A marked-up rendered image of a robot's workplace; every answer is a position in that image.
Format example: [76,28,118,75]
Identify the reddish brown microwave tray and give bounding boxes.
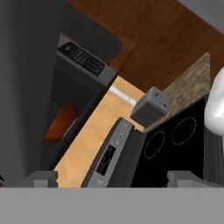
[44,101,81,144]

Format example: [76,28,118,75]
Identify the dark grey microwave door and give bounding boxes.
[0,0,69,187]

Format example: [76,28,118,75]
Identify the dark grey microwave oven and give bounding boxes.
[43,31,117,148]

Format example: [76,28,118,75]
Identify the black hob with silver panel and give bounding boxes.
[80,95,212,188]

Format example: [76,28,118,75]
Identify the grey toaster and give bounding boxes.
[129,86,172,132]

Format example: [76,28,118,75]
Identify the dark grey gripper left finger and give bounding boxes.
[24,170,60,188]

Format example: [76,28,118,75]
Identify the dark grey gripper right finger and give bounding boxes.
[166,170,223,188]

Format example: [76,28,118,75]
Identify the white rounded object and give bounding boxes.
[203,66,224,138]

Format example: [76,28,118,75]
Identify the brown wooden cupboards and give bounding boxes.
[66,0,224,93]

